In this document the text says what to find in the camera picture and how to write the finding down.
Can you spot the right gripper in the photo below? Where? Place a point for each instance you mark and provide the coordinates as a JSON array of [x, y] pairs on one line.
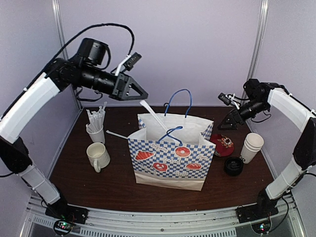
[[234, 127]]

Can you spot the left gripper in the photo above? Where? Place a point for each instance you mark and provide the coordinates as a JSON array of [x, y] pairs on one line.
[[122, 86]]

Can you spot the straw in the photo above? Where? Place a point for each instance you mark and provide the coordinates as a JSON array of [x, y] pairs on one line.
[[151, 111]]

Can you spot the straw pointing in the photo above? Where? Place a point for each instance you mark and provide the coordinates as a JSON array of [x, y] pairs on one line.
[[116, 135]]

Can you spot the paper cup holding straws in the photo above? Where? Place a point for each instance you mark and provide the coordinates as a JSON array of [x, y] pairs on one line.
[[95, 127]]

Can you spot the blue checkered paper bag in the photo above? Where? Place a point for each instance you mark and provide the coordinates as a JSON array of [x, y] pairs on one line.
[[172, 150]]

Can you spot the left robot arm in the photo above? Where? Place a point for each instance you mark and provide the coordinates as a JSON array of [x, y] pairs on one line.
[[81, 70]]

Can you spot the red floral plate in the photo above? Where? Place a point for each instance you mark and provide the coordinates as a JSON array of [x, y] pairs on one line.
[[224, 145]]

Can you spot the stack of paper cups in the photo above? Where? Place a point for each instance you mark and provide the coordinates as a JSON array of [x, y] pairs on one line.
[[252, 145]]

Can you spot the stack of black lids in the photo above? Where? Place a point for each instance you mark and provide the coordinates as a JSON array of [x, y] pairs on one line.
[[233, 166]]

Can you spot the cream ceramic mug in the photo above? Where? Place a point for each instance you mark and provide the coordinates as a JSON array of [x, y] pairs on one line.
[[98, 156]]

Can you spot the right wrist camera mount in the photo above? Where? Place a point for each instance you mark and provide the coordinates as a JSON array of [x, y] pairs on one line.
[[229, 100]]

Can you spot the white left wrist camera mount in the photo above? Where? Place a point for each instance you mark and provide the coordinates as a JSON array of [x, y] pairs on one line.
[[128, 63]]

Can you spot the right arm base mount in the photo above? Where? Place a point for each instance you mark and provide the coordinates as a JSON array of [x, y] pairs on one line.
[[252, 213]]

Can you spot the aluminium front rail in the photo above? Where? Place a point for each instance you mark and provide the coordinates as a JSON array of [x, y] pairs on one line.
[[210, 223]]

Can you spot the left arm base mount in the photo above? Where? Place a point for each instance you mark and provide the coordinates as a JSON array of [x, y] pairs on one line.
[[72, 214]]

